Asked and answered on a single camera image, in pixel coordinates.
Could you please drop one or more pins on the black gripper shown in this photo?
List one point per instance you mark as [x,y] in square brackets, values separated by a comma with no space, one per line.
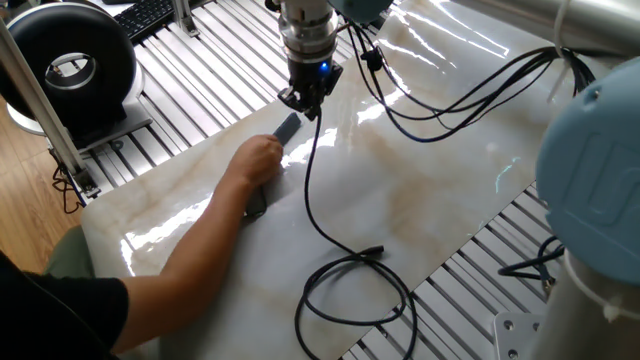
[312,80]

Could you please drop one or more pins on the grey USB docking station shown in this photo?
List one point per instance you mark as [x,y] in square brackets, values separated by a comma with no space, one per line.
[289,127]

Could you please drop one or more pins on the person's right forearm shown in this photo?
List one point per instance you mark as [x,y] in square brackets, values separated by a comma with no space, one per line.
[195,265]

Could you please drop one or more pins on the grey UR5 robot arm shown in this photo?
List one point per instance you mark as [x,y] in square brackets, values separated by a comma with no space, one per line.
[590,165]

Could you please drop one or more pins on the person's right hand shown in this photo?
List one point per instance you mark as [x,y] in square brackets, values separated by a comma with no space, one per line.
[255,162]

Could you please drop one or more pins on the marble pattern table mat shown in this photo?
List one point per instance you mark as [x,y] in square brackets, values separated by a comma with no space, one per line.
[400,200]

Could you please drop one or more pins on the black keyboard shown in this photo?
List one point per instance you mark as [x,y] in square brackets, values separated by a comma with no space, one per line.
[145,17]

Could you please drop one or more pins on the green trousers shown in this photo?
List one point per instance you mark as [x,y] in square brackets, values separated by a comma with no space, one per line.
[70,255]

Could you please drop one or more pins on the black shirt sleeve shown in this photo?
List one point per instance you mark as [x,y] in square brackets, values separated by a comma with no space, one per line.
[55,315]

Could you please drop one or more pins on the aluminium frame post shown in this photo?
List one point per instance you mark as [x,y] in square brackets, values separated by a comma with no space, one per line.
[39,100]
[185,20]

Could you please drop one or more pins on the white device base plate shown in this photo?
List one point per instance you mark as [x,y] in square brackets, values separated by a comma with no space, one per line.
[135,120]

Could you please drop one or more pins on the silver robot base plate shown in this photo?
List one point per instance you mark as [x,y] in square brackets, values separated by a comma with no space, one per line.
[515,345]

